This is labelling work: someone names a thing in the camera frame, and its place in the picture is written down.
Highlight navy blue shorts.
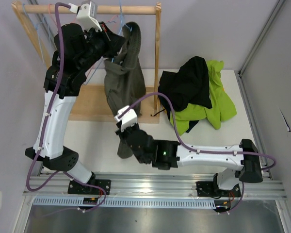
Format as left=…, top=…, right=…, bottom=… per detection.
left=186, top=120, right=199, bottom=133

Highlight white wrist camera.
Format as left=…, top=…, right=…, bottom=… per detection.
left=68, top=0, right=102, bottom=32
left=114, top=105, right=138, bottom=132

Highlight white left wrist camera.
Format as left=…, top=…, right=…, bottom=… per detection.
left=68, top=0, right=102, bottom=32

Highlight light blue hanger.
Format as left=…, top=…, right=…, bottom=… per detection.
left=111, top=0, right=131, bottom=64
left=22, top=3, right=51, bottom=67
left=83, top=58, right=104, bottom=85

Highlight white slotted cable duct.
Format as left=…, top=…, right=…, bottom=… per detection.
left=33, top=196, right=216, bottom=209

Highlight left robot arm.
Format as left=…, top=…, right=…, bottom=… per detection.
left=25, top=22, right=125, bottom=194

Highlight black shorts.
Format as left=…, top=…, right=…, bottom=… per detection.
left=158, top=55, right=213, bottom=113

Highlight wooden clothes rack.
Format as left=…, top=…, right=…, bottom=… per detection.
left=11, top=0, right=162, bottom=123

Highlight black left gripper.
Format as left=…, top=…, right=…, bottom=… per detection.
left=78, top=21, right=125, bottom=72

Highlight aluminium mounting rail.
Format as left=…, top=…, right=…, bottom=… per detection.
left=23, top=171, right=288, bottom=201

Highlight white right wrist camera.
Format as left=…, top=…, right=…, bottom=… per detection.
left=114, top=105, right=138, bottom=132

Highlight lime green shorts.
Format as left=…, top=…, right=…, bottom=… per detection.
left=175, top=60, right=237, bottom=135

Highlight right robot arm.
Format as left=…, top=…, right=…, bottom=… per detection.
left=115, top=124, right=263, bottom=196

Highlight olive grey shorts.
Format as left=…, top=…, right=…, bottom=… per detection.
left=103, top=21, right=146, bottom=160

